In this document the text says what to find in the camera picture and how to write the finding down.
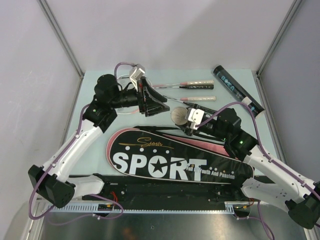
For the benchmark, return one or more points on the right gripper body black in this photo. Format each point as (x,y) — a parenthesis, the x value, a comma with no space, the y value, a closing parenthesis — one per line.
(204,126)

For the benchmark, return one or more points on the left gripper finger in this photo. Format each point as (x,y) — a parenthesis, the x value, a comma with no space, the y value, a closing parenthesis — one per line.
(153,109)
(153,93)

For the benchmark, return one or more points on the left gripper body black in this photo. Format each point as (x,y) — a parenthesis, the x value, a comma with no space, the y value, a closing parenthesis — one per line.
(140,96)

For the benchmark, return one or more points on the black SPORT racket bag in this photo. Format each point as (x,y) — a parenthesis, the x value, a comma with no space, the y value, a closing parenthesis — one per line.
(157,155)

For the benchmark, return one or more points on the white black-handled badminton racket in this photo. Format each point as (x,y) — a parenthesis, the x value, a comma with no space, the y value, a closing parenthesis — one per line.
(200,87)

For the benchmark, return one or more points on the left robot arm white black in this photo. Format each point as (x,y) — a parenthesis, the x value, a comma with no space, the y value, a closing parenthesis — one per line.
(52,180)

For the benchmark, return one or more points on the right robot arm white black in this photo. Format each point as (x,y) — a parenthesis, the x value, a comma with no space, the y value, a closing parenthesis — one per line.
(289,190)

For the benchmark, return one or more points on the red white badminton racket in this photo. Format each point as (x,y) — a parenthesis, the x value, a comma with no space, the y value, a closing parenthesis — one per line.
(187,84)

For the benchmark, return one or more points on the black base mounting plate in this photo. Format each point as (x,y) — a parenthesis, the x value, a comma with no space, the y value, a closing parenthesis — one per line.
(214,192)

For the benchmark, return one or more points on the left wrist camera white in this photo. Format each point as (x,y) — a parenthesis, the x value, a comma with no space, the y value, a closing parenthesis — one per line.
(135,74)

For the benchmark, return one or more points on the white slotted cable duct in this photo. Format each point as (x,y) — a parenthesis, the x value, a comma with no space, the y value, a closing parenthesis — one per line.
(107,207)

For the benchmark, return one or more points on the aluminium frame rail left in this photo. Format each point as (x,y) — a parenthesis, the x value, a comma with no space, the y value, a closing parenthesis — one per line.
(54,24)

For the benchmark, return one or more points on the aluminium frame rail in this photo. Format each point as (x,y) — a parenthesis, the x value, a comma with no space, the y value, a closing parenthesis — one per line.
(54,24)
(284,27)

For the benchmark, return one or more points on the aluminium frame rail right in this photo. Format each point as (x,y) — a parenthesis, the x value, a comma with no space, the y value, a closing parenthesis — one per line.
(284,27)

